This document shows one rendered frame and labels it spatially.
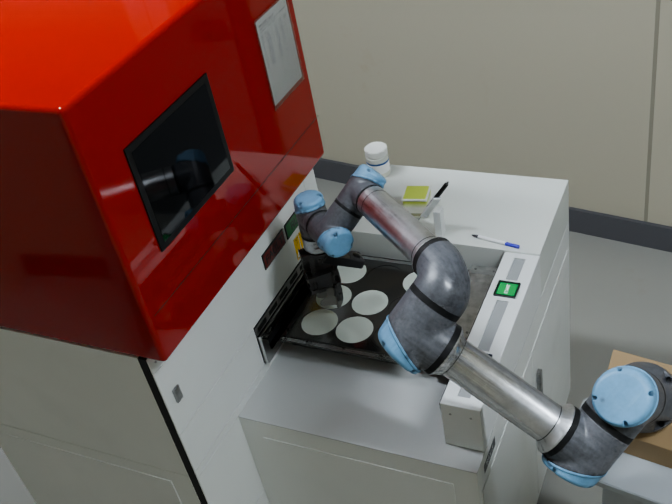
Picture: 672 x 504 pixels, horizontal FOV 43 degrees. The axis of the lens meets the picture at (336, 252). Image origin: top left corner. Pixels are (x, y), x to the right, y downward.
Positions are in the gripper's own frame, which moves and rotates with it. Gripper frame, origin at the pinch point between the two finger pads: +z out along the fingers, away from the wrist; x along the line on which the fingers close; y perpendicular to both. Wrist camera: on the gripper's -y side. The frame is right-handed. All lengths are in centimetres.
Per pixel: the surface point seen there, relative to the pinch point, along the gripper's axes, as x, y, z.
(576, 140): -105, -128, 48
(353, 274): -14.3, -7.7, 3.8
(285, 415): 20.3, 23.1, 11.7
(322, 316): -1.5, 5.3, 3.7
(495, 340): 33.3, -29.0, -2.3
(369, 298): -2.5, -8.4, 3.8
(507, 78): -127, -109, 23
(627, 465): 68, -43, 12
